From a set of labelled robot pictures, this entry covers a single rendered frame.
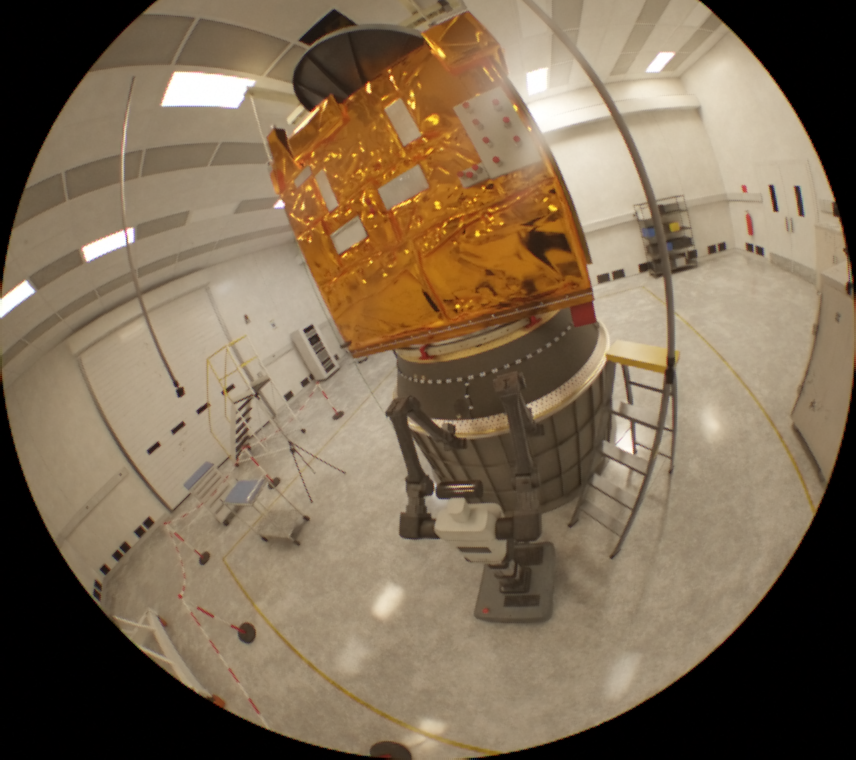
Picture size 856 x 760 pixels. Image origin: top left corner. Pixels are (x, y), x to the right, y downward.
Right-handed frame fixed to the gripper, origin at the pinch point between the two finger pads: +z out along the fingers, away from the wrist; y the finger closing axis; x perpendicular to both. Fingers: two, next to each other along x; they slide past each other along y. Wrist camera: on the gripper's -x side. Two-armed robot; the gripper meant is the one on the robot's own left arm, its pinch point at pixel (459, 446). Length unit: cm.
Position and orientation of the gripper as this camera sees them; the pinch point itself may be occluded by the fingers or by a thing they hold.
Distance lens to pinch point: 161.5
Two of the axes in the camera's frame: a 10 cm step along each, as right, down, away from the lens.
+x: -0.3, 7.8, -6.3
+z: 4.8, 5.7, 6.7
